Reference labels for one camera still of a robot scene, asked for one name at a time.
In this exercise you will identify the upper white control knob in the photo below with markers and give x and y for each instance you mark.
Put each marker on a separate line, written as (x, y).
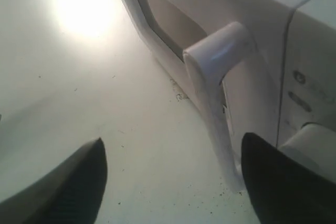
(313, 146)

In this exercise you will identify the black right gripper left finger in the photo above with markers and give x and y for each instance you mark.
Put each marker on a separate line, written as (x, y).
(71, 193)

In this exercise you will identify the white microwave door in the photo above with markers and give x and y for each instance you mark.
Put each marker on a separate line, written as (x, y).
(228, 56)

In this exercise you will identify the white microwave oven body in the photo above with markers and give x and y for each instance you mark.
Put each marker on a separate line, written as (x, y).
(309, 73)

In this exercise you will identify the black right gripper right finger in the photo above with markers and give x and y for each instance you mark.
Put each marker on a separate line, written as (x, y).
(280, 189)

